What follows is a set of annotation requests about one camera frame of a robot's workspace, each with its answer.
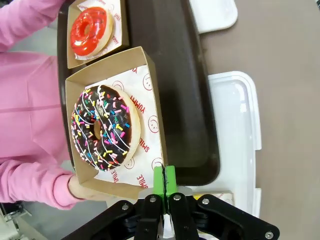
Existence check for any printed paper liner red donut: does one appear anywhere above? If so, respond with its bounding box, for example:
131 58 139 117
74 0 124 61

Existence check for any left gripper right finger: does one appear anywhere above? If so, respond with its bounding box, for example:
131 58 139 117
163 165 281 240

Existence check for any person left forearm pink sleeve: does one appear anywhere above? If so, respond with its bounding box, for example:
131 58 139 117
0 0 66 53

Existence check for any cardboard tray of red donut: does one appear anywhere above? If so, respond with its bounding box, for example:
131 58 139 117
66 0 131 70

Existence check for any chocolate sprinkled donut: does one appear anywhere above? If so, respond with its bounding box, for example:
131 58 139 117
70 84 142 173

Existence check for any cardboard tray of chocolate donut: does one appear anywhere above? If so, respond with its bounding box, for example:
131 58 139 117
65 46 168 201

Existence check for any white display tray base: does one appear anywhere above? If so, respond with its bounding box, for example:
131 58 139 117
206 70 263 219
188 0 239 35

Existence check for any person right forearm pink sleeve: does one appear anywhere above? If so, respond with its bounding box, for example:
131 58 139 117
0 158 85 211

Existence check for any person torso in pink hoodie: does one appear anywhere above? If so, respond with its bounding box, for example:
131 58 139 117
0 49 74 167

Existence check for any printed paper liner chocolate donut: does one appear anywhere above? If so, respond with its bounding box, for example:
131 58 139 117
84 63 165 189

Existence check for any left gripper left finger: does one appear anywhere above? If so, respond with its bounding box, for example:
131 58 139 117
87 165 166 240

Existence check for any red glazed donut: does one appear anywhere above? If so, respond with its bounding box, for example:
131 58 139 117
70 6 115 58

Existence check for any brown serving tray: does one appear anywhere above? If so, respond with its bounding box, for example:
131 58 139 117
56 0 222 187

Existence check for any person right hand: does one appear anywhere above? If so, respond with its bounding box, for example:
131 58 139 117
67 174 119 202

